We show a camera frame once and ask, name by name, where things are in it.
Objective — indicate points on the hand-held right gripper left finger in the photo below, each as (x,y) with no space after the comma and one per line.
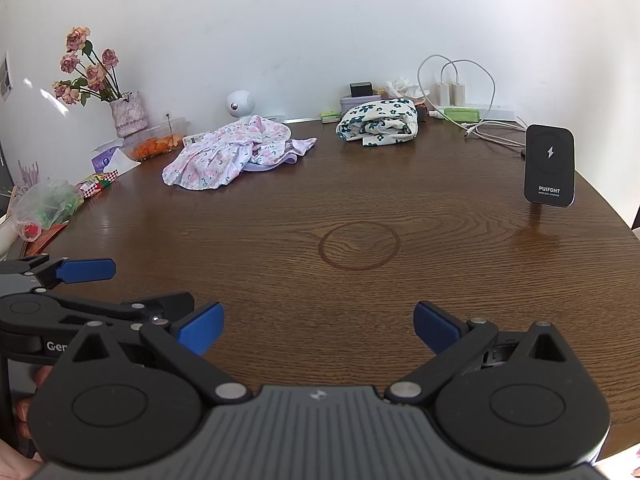
(202,327)

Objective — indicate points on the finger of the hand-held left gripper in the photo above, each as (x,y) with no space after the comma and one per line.
(85,270)
(165,302)

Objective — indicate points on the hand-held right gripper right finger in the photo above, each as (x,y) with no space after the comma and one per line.
(435,327)

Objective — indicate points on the pink floral dress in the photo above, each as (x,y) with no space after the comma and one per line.
(210,160)

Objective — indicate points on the person's left hand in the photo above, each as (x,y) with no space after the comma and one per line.
(44,376)

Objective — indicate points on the clear plastic bag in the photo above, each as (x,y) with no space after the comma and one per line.
(45,205)

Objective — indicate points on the red checkered packet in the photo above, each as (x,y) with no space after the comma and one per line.
(100,182)

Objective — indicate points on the pink dried grass sprigs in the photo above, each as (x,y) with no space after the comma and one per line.
(27,172)

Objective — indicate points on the purple tissue pack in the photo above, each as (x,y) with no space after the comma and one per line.
(107,159)

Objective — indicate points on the clear container of orange snacks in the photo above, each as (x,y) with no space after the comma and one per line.
(155,144)

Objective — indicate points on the pink textured vase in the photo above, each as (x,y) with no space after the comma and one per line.
(127,115)

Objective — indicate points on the small white device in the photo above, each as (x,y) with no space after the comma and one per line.
(192,139)

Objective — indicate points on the thin pick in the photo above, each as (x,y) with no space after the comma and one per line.
(170,122)

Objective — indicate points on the dried pink roses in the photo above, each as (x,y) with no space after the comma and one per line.
(82,67)

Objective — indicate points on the pastel towel with purple trim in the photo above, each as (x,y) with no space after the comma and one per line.
(300,147)

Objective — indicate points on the white blue-floral folded cloth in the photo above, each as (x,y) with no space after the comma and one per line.
(377,122)

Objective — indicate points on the light green box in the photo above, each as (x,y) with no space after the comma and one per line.
(462,114)

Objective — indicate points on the white charger adapter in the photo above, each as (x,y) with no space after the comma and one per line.
(442,92)
(457,92)

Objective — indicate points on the green flat packet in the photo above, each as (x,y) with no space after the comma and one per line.
(330,116)

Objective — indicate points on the grey tin with black box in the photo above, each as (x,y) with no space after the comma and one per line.
(352,102)

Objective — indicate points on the crumpled white tissue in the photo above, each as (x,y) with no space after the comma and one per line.
(400,87)

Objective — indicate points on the small black box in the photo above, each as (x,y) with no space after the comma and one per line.
(361,89)

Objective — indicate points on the paper sheet on wall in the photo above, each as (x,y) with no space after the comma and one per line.
(5,77)

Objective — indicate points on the white round camera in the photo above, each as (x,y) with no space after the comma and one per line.
(240,102)

